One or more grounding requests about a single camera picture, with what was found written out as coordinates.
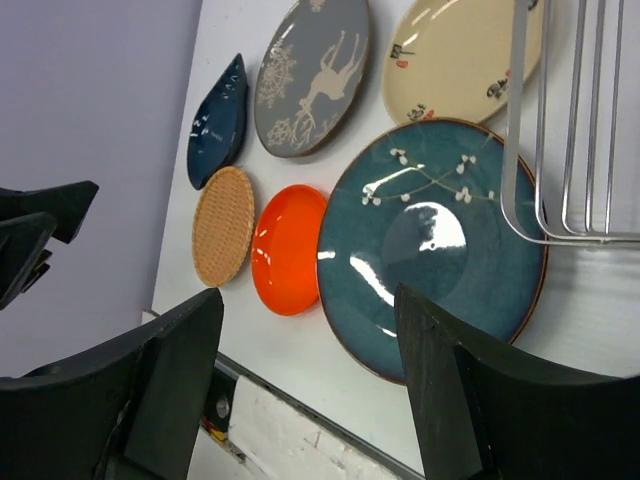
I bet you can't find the dark blue leaf plate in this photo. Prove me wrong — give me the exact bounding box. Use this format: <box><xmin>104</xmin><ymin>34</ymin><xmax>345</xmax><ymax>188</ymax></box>
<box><xmin>186</xmin><ymin>53</ymin><xmax>249</xmax><ymax>190</ymax></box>

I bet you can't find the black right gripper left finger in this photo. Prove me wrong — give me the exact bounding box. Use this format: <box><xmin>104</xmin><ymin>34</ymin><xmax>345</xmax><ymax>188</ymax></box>
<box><xmin>1</xmin><ymin>288</ymin><xmax>224</xmax><ymax>479</ymax></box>

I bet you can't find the silver wire dish rack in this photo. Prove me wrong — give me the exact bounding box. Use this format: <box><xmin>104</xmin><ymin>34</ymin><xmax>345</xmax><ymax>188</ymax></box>
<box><xmin>499</xmin><ymin>1</ymin><xmax>639</xmax><ymax>249</ymax></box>

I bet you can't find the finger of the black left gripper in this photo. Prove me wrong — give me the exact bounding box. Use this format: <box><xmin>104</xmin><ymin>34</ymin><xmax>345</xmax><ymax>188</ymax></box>
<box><xmin>1</xmin><ymin>180</ymin><xmax>99</xmax><ymax>244</ymax></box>
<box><xmin>1</xmin><ymin>212</ymin><xmax>56</xmax><ymax>309</ymax></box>

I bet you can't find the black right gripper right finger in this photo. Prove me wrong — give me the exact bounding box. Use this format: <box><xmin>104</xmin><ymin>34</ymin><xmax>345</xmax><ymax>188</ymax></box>
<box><xmin>395</xmin><ymin>285</ymin><xmax>639</xmax><ymax>479</ymax></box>

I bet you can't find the grey deer plate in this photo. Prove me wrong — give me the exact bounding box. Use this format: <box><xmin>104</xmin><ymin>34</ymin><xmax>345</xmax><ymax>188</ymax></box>
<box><xmin>254</xmin><ymin>0</ymin><xmax>372</xmax><ymax>158</ymax></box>

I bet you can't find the large teal floral plate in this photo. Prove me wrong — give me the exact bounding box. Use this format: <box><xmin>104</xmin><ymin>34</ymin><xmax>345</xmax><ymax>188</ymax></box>
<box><xmin>316</xmin><ymin>118</ymin><xmax>548</xmax><ymax>384</ymax></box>

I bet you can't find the orange glossy plate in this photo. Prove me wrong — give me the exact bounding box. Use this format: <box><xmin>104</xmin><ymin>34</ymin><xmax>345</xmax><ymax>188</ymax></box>
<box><xmin>250</xmin><ymin>184</ymin><xmax>327</xmax><ymax>316</ymax></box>

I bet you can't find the tan woven round plate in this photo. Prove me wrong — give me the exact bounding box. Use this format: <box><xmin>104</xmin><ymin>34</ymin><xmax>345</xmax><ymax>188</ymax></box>
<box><xmin>192</xmin><ymin>167</ymin><xmax>255</xmax><ymax>287</ymax></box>

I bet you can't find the cream plate with prints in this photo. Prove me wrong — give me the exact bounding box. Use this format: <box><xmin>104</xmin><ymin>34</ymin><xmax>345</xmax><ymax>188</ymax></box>
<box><xmin>382</xmin><ymin>0</ymin><xmax>514</xmax><ymax>124</ymax></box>

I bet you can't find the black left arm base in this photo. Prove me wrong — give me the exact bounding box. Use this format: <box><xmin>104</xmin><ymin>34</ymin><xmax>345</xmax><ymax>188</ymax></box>
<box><xmin>200</xmin><ymin>365</ymin><xmax>238</xmax><ymax>445</ymax></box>

